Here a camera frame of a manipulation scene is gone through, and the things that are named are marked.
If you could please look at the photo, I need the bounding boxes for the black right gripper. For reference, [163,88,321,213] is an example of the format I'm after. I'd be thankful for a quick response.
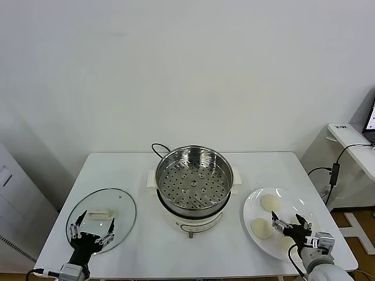
[271,210,313,249]

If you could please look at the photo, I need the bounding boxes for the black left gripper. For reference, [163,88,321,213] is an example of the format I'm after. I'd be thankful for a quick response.
[69,210,115,266]

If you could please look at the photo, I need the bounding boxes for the round glass pot lid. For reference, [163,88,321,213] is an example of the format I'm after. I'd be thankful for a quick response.
[66,188,138,255]

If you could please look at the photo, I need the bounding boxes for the perforated stainless steamer basket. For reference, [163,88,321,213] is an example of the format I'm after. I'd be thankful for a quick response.
[155,145,234,214]

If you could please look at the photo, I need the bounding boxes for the large white round plate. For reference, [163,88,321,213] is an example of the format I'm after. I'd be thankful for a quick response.
[240,187,323,261]

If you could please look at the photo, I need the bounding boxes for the white side desk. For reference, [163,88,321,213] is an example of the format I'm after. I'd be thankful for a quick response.
[327,122,375,255]

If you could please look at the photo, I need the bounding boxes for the white electric cooker pot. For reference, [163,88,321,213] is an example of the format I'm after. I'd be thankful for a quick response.
[145,168,244,239]

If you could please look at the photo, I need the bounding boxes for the open black laptop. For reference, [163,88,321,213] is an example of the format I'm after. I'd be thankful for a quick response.
[362,99,375,146]

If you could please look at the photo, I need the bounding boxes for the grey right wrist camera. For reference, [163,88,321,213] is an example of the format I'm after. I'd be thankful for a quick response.
[310,232,335,255]

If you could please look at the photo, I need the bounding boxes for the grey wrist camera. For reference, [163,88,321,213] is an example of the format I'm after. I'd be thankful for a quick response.
[310,232,335,255]
[60,263,88,281]

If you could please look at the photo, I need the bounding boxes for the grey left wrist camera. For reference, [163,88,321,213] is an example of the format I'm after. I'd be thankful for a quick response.
[60,263,88,281]

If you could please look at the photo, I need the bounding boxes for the black cable with adapter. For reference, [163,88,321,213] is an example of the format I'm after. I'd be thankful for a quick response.
[307,143,373,205]

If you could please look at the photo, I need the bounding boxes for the black cooker power cable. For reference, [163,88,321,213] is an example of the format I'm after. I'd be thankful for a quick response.
[151,142,171,159]

